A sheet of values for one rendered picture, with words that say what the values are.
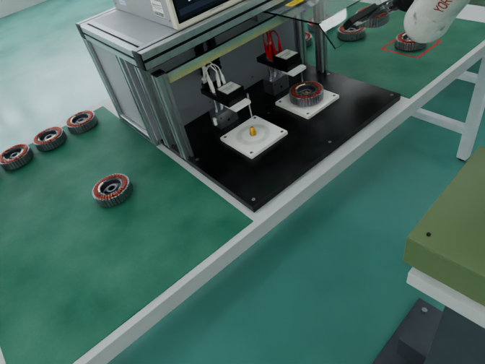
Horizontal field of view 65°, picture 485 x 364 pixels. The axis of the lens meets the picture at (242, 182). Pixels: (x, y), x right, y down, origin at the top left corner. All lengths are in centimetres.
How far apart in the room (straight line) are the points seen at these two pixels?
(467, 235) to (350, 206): 119
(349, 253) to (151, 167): 100
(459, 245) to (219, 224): 53
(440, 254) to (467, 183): 20
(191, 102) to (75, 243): 58
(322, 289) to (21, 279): 113
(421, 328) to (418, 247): 85
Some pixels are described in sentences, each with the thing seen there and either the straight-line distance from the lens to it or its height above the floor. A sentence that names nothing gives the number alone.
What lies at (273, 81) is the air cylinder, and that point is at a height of 82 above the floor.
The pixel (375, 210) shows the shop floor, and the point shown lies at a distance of 199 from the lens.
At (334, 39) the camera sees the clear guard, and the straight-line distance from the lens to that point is 111.
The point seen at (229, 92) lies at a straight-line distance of 114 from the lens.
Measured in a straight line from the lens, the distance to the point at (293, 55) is 129.
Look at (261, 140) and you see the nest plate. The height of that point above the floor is 78.
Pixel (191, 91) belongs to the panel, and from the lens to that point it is 131.
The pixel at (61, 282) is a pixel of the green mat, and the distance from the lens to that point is 106.
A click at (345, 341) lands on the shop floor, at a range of 162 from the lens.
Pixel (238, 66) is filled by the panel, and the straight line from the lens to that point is 141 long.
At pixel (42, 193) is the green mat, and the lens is 136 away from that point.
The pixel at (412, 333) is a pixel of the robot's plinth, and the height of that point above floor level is 2.
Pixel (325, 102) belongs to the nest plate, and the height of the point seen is 78.
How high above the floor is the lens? 148
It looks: 42 degrees down
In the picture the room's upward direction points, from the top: 14 degrees counter-clockwise
